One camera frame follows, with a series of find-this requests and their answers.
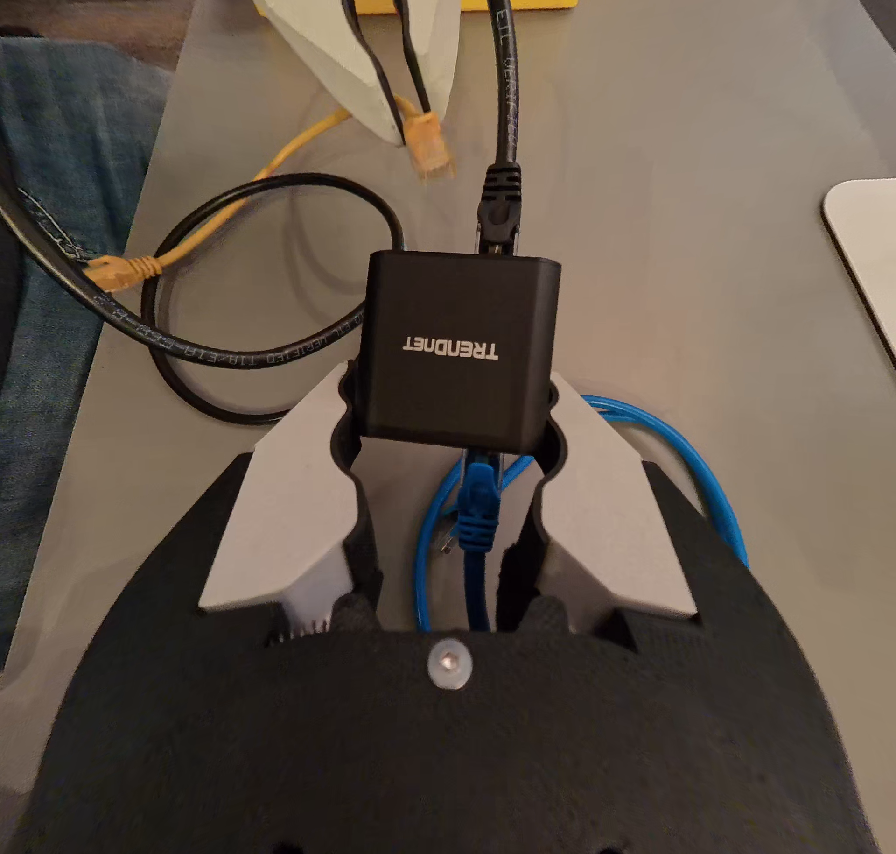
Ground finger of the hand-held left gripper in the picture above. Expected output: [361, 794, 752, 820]
[238, 0, 410, 149]
[378, 0, 464, 116]

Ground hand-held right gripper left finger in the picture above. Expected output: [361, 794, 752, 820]
[199, 361, 384, 622]

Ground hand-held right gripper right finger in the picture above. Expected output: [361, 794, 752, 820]
[497, 371, 701, 634]

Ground person's blue jeans legs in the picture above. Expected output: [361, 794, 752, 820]
[0, 36, 174, 667]

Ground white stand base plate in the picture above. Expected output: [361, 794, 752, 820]
[822, 178, 896, 369]

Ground black network switch box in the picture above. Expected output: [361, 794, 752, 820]
[357, 250, 563, 454]

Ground black ethernet cable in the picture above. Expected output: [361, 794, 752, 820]
[0, 0, 526, 426]

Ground blue ethernet cable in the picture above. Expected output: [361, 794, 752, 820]
[414, 395, 751, 633]

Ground orange ethernet cable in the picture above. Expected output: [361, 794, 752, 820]
[84, 94, 458, 293]

